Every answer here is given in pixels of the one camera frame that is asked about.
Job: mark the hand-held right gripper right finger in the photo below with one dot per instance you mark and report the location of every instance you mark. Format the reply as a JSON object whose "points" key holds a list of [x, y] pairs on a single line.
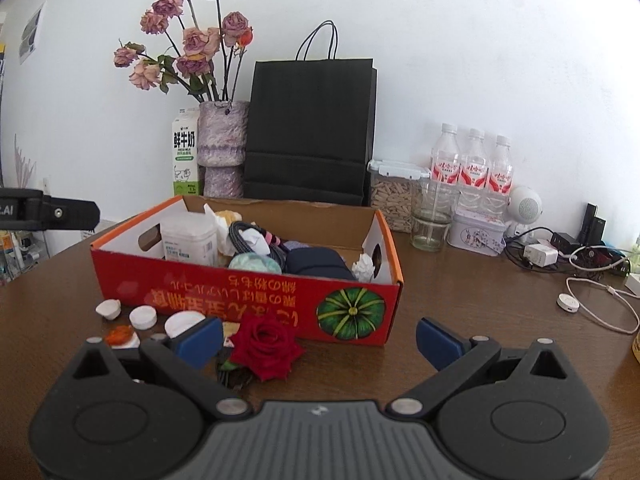
{"points": [[437, 345]]}

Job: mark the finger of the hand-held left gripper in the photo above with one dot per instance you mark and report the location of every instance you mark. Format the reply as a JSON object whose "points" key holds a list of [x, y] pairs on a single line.
{"points": [[70, 214]]}

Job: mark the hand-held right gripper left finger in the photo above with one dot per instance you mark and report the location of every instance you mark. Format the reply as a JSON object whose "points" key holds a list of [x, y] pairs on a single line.
{"points": [[200, 342]]}

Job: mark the large white bottle cap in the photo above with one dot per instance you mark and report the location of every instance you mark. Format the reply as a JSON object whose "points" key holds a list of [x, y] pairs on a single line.
{"points": [[182, 322]]}

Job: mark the red cardboard box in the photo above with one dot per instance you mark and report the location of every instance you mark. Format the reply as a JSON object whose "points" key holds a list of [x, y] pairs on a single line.
{"points": [[200, 290]]}

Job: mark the small white bottle cap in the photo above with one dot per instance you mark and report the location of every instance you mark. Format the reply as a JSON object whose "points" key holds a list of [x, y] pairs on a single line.
{"points": [[143, 316], [108, 308]]}

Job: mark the red fabric rose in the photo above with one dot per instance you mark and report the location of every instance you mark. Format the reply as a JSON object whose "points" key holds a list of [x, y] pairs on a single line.
{"points": [[265, 345]]}

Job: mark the small orange toy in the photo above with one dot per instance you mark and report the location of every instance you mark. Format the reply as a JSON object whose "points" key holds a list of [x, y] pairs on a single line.
{"points": [[120, 334]]}

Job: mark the pale plastic bag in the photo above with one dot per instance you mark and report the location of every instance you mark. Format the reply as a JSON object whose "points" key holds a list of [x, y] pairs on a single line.
{"points": [[252, 262]]}

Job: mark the clear cotton swab box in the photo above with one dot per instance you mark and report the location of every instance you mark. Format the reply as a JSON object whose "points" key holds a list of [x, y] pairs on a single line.
{"points": [[187, 240]]}

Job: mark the white tissue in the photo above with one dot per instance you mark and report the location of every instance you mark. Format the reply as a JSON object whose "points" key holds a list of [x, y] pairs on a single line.
{"points": [[365, 266]]}

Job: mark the clear container of seeds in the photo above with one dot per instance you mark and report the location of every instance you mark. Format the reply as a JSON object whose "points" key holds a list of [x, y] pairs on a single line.
{"points": [[392, 195]]}

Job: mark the pale dried grass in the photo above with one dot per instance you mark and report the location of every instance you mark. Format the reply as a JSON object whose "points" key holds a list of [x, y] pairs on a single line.
{"points": [[24, 165]]}

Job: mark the empty glass jar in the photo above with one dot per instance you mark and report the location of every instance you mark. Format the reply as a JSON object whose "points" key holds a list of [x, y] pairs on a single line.
{"points": [[431, 230]]}

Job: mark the white printed tin box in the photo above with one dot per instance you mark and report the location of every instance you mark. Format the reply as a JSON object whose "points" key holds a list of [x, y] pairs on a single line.
{"points": [[475, 232]]}

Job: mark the white green milk carton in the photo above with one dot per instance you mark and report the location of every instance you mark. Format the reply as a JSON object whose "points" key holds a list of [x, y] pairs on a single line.
{"points": [[186, 155]]}

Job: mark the white charger block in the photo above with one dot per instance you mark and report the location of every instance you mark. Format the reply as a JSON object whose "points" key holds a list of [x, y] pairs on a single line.
{"points": [[540, 254]]}

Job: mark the black power adapter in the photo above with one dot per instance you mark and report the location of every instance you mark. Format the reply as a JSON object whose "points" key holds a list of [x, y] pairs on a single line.
{"points": [[565, 242]]}

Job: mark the white round speaker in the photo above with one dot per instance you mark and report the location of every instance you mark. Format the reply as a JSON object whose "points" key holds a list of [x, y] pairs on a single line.
{"points": [[526, 205]]}

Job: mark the purple white textured vase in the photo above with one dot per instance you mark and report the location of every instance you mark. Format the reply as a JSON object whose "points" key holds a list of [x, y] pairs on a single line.
{"points": [[222, 135]]}

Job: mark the clear water bottle red label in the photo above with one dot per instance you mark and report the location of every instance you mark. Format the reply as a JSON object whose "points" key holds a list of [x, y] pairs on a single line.
{"points": [[445, 160], [473, 167], [500, 172]]}

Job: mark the black and red gadget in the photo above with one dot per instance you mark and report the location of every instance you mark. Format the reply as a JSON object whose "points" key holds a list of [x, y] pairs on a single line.
{"points": [[597, 259]]}

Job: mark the black upright device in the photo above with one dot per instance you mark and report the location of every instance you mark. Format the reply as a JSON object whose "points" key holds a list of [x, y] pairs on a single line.
{"points": [[594, 225]]}

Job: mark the dried pink rose bouquet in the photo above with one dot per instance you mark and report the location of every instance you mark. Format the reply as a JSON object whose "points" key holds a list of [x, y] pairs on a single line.
{"points": [[197, 42]]}

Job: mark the black paper bag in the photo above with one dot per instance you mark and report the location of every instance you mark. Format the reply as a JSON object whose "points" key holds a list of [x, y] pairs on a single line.
{"points": [[310, 125]]}

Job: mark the white wall switch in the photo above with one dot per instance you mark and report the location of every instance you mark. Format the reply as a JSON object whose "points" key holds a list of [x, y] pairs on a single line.
{"points": [[46, 185]]}

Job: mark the wall poster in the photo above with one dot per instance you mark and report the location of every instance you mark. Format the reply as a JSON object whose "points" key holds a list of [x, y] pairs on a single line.
{"points": [[31, 32]]}

